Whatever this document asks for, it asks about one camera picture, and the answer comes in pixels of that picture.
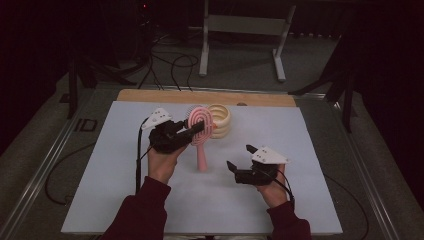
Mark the aluminium table frame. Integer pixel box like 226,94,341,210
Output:
0,84,403,240

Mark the white table mat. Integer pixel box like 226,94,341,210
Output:
60,100,344,235

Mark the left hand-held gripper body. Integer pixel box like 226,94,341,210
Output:
141,107,190,155

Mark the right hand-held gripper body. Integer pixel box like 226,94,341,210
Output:
234,145,290,187

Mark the dark equipment rack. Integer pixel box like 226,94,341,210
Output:
133,0,158,64

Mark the person's left hand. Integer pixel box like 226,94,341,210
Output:
147,143,190,185

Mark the white metal stand frame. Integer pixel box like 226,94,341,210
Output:
198,0,297,83

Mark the dark curtain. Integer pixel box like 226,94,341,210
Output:
353,0,424,211
0,0,69,154

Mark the hand-held gripper cable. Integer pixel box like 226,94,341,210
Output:
274,168,370,240
44,116,151,206

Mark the black stand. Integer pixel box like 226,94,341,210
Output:
67,54,138,120
288,36,355,134

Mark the cream ribbed holder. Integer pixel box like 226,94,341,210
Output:
206,103,232,140

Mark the pink hair brush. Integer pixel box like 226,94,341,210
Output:
187,104,216,173

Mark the left hand-held gripper cable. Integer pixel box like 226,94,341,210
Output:
44,116,151,206

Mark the person's right hand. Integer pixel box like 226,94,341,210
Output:
254,168,291,210

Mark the black floor cable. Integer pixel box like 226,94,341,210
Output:
137,33,165,91
170,54,200,92

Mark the right hand-held gripper cable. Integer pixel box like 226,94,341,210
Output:
274,168,370,240

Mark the wooden table board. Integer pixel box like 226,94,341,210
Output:
116,88,297,108

